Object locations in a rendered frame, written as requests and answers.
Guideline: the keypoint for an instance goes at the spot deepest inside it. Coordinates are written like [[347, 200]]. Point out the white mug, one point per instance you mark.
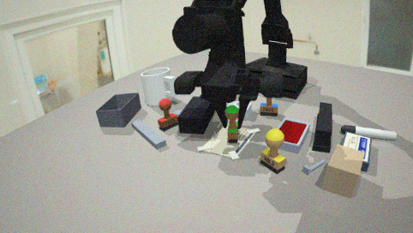
[[157, 85]]

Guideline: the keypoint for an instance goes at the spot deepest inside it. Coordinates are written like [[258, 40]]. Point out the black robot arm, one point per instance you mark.
[[210, 23]]

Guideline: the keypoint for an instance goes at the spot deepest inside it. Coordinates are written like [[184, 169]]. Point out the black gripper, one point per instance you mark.
[[271, 85]]

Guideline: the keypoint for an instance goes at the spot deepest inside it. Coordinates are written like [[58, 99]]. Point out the red-handled rubber stamp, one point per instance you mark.
[[169, 120]]

